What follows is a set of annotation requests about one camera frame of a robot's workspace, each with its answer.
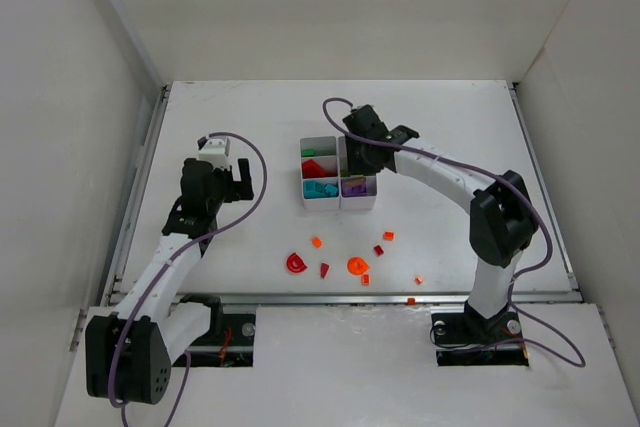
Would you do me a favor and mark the purple lego brick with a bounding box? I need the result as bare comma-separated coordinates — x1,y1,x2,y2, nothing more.
342,176,367,198

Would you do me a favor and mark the teal square lego brick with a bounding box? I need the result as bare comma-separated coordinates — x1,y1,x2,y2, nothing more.
324,184,339,198

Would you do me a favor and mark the red arch duplo brick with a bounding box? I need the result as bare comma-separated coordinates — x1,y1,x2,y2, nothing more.
301,157,337,179

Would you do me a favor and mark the teal curved lego brick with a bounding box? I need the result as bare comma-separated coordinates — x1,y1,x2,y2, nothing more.
303,180,330,199

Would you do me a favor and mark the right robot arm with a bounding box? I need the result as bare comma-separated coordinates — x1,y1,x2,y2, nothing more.
343,105,538,333

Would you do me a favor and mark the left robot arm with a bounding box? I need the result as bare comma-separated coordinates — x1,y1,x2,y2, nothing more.
85,158,258,406

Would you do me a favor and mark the right clear divided container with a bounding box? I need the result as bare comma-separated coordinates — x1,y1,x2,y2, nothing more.
337,137,377,211

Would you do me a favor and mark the clear divided container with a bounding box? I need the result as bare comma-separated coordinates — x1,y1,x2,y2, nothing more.
337,137,377,211
299,136,340,212

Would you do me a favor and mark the left clear divided container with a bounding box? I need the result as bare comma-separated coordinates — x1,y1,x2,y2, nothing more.
299,136,340,212

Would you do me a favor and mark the red horseshoe lego piece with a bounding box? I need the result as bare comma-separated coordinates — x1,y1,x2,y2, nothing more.
286,253,307,275

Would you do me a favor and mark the orange round lego piece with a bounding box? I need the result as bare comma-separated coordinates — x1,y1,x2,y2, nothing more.
347,257,370,276

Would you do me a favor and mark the red slope lego piece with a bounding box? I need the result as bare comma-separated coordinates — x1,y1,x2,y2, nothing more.
320,263,330,279

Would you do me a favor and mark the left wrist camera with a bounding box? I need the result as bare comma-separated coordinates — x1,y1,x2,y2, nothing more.
197,135,230,170

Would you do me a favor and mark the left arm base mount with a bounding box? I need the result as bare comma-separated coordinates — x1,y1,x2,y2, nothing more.
179,294,256,368

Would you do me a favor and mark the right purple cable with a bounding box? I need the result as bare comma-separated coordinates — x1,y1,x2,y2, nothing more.
322,98,587,369

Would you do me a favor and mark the purple cable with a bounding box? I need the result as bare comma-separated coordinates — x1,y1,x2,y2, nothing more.
107,131,269,427
322,98,587,369

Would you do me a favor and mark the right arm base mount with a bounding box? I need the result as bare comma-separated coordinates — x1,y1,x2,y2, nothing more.
429,310,529,367

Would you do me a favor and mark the metal table rail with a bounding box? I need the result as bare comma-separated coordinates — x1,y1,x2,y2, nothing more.
109,290,581,306

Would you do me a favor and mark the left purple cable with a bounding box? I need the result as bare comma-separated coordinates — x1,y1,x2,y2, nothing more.
107,131,269,427

